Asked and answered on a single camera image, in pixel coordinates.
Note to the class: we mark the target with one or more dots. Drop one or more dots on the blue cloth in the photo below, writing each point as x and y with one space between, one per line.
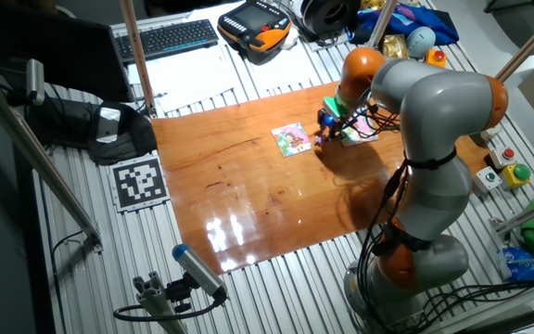
424 21

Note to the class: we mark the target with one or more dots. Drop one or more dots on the purple puzzle piece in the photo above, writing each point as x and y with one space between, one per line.
320 139

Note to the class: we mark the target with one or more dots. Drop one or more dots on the gold foil packet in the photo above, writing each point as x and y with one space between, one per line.
395 45

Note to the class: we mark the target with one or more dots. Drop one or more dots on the blue plastic bag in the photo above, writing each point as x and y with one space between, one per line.
522 264

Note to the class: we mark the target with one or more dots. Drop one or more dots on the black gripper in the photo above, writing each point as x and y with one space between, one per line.
328 120

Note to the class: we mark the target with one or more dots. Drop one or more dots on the grey box with green button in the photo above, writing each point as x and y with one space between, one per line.
487 180

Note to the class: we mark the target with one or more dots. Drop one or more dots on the aluminium profile post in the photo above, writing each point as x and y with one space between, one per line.
156 301

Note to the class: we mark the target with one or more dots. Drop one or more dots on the black and white marker tag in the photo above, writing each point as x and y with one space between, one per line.
139 183

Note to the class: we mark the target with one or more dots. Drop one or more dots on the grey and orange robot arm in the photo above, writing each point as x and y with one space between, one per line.
438 106

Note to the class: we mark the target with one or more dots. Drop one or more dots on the silver camera with blue cap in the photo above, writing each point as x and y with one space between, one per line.
197 270

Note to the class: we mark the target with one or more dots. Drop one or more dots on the yellow box with green button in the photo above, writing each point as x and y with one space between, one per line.
516 176

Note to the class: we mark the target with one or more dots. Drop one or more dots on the slanted aluminium beam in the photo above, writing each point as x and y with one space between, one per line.
40 160

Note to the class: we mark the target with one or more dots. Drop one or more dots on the grey box with red button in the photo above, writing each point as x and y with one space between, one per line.
490 133
502 158

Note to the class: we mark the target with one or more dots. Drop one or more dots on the black and orange teach pendant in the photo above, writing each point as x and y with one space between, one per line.
253 28

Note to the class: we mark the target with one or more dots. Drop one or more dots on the white paper sheet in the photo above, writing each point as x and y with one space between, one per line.
285 65
188 79

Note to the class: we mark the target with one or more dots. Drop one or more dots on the black keyboard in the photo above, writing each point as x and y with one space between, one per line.
169 39

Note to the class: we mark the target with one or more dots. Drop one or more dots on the pale blue egg-shaped object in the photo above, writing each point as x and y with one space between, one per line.
421 42

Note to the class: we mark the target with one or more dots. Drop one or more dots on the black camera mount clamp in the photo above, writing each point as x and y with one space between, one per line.
179 292

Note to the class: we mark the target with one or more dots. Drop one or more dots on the black monitor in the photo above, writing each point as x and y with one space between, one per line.
63 51

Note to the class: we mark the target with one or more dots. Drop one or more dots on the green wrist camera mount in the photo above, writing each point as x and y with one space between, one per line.
334 106

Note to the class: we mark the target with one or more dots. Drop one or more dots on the orange box with red button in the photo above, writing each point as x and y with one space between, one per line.
436 58

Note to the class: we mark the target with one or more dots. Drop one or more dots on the aluminium bar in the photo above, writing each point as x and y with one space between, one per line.
526 213

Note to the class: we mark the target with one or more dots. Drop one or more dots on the silver camera on beam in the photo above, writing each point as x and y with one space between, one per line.
35 79

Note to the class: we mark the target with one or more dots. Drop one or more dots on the complete cartoon puzzle picture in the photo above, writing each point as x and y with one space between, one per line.
364 132

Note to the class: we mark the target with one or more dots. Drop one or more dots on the frame pole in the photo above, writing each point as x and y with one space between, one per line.
382 22
526 46
137 55

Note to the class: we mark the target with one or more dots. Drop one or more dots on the black filament spool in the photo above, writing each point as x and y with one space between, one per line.
327 16

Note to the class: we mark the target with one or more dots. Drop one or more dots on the glossy wooden board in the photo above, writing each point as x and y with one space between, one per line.
248 185

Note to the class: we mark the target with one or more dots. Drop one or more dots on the yellow toy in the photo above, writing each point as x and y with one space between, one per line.
372 4

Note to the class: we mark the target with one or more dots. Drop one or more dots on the cartoon puzzle with missing piece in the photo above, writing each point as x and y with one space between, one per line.
291 140

